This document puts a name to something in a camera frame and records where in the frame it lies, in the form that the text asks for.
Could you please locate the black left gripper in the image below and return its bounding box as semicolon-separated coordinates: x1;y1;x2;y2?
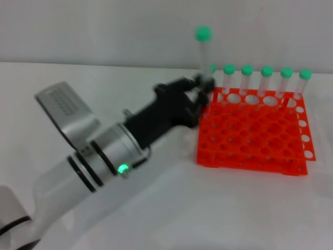
130;73;216;151

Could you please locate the orange test tube rack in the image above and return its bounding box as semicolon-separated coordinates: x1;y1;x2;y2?
195;85;316;177

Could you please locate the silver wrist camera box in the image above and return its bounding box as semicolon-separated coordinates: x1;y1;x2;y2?
34;82;101;152

